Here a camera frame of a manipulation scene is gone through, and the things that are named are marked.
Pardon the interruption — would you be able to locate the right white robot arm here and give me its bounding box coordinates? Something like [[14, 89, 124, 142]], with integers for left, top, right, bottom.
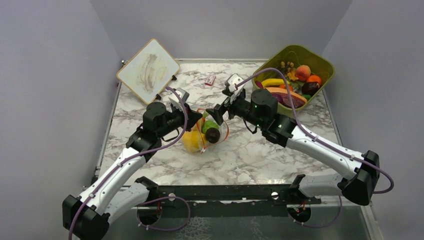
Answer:
[[206, 89, 380, 206]]

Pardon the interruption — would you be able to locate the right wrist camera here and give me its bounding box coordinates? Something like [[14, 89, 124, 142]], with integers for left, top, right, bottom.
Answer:
[[222, 73, 245, 102]]

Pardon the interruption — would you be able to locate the orange toy tangerine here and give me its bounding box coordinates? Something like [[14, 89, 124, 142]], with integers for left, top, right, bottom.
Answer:
[[306, 75, 322, 86]]

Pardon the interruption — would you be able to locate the peach toy fruit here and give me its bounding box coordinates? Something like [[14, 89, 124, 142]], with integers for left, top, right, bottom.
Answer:
[[295, 65, 311, 82]]

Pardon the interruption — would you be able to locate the small orange toy pumpkin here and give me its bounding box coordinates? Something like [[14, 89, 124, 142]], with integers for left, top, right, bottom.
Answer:
[[279, 84, 294, 92]]

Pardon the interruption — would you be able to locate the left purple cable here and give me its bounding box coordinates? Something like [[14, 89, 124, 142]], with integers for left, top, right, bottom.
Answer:
[[67, 86, 190, 240]]

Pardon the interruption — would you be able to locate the black toy fruit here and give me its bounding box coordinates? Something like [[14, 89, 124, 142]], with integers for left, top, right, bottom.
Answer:
[[204, 128, 221, 144]]

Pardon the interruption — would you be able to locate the yellow toy bell pepper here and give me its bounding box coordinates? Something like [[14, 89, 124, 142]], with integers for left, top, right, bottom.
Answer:
[[182, 130, 204, 153]]

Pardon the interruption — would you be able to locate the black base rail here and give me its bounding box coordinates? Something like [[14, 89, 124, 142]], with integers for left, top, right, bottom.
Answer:
[[145, 184, 321, 218]]

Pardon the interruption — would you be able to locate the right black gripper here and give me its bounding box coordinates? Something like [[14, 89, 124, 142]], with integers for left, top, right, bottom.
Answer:
[[207, 89, 266, 129]]

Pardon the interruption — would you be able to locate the yellow toy banana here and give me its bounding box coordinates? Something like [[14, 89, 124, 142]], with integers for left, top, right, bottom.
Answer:
[[261, 78, 285, 88]]

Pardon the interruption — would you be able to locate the dark twig with brown nuts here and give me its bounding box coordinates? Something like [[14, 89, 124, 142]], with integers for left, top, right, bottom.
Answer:
[[280, 61, 295, 72]]

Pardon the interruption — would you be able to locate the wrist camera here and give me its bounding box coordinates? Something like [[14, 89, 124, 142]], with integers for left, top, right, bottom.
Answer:
[[168, 88, 190, 112], [222, 73, 245, 102]]

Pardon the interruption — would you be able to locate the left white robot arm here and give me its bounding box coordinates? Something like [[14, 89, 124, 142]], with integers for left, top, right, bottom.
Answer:
[[62, 102, 202, 240]]

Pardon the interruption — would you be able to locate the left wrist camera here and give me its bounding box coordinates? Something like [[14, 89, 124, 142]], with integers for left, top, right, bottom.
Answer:
[[168, 88, 190, 112]]

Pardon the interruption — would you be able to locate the small whiteboard with wooden frame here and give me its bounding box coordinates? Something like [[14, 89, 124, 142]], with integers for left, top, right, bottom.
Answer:
[[116, 38, 180, 105]]

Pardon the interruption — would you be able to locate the small red white box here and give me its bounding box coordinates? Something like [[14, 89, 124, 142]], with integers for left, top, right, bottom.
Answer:
[[204, 74, 216, 86]]

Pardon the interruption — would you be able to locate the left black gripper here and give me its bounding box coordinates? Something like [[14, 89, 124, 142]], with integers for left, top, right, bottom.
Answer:
[[157, 102, 203, 139]]

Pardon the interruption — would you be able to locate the red toy steak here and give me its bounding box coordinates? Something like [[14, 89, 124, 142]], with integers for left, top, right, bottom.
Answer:
[[271, 92, 308, 109]]

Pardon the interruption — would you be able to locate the clear zip top bag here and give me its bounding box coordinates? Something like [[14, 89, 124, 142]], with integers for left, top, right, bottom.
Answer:
[[182, 108, 230, 154]]

